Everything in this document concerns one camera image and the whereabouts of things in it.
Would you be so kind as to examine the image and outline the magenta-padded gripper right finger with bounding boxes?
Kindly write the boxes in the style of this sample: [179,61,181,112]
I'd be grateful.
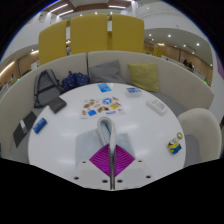
[112,126,153,191]

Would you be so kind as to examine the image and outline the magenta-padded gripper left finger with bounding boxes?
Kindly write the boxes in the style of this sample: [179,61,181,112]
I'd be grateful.
[72,126,113,191]

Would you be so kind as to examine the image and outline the light blue printed towel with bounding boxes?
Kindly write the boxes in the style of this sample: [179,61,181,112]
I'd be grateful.
[74,116,136,168]

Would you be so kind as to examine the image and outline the yellow blue toy figure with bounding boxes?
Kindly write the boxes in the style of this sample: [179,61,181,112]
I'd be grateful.
[167,131,184,155]

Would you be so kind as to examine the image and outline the colourful sticker sheet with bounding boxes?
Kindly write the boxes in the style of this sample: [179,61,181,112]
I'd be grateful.
[80,96,126,120]

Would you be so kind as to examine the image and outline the flat white box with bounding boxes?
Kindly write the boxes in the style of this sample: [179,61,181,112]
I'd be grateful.
[145,98,169,116]

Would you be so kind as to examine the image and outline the small blue white card box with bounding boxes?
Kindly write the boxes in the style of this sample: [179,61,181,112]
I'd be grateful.
[124,86,143,98]

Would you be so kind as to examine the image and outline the dark brown wallet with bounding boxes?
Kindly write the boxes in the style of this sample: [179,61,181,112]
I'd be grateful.
[47,96,68,114]

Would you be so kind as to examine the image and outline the dark laptop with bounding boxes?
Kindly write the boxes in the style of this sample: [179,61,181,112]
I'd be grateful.
[12,110,38,149]

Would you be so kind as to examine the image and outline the white armchair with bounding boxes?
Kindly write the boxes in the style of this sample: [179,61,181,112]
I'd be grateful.
[177,107,223,168]

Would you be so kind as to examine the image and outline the dark blue dotted umbrella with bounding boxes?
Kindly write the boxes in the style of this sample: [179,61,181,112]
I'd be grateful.
[61,70,91,93]

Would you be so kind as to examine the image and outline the yellow-green cushion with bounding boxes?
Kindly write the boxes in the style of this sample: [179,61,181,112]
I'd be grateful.
[127,62,160,94]

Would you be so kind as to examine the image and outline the grey cushion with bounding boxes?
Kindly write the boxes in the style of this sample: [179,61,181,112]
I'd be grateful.
[88,59,127,85]

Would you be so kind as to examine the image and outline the grey black backpack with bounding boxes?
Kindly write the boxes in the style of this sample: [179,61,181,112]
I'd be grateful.
[33,68,66,109]

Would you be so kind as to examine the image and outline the curved beige sofa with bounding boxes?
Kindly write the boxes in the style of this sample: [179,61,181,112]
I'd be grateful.
[0,50,215,161]

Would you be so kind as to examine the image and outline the ceiling lights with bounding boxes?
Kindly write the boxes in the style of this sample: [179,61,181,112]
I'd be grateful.
[46,0,134,18]

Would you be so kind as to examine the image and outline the purple wall poster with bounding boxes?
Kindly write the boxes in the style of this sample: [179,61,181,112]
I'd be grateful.
[215,54,224,81]

